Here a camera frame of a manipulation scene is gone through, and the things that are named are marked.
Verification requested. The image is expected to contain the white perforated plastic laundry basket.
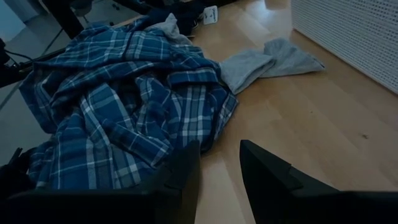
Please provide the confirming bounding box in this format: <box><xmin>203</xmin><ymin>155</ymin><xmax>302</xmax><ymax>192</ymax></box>
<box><xmin>290</xmin><ymin>0</ymin><xmax>398</xmax><ymax>96</ymax></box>

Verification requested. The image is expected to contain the small white printed card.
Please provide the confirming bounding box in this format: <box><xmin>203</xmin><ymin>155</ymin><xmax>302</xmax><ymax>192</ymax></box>
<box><xmin>203</xmin><ymin>5</ymin><xmax>219</xmax><ymax>26</ymax></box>

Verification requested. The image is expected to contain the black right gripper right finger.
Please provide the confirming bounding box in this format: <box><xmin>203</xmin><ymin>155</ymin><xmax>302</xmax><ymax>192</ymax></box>
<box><xmin>239</xmin><ymin>139</ymin><xmax>340</xmax><ymax>224</ymax></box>

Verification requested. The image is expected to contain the grey garment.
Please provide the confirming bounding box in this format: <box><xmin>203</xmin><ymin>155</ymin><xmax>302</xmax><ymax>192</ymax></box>
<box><xmin>145</xmin><ymin>12</ymin><xmax>326</xmax><ymax>96</ymax></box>

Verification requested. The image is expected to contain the dark blue plaid shirt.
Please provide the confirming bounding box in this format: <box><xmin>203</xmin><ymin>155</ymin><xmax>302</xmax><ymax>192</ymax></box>
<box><xmin>17</xmin><ymin>17</ymin><xmax>240</xmax><ymax>191</ymax></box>

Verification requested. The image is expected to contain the black garment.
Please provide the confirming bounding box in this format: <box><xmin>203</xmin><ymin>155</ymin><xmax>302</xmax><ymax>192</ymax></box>
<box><xmin>146</xmin><ymin>5</ymin><xmax>206</xmax><ymax>35</ymax></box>

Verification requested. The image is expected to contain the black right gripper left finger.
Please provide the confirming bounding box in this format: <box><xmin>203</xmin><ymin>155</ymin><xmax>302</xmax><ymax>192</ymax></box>
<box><xmin>139</xmin><ymin>139</ymin><xmax>202</xmax><ymax>224</ymax></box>

